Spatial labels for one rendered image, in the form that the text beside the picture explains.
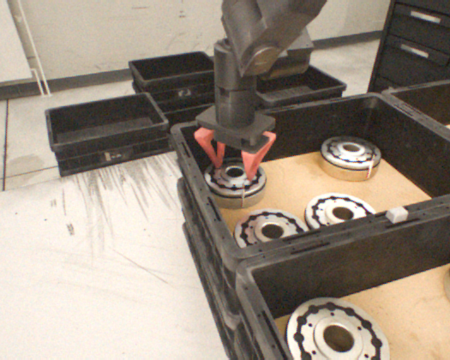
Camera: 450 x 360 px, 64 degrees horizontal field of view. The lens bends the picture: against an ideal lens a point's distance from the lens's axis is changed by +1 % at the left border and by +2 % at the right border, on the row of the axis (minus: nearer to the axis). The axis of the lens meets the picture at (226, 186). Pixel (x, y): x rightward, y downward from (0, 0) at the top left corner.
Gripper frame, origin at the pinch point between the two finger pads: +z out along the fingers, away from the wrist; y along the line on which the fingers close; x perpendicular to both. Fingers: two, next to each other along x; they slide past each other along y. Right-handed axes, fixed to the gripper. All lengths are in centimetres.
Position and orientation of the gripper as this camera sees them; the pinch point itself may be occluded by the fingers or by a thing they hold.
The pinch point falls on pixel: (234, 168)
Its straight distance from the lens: 58.4
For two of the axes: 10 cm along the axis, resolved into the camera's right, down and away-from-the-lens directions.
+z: 0.1, 7.8, 6.3
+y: -8.3, -3.5, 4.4
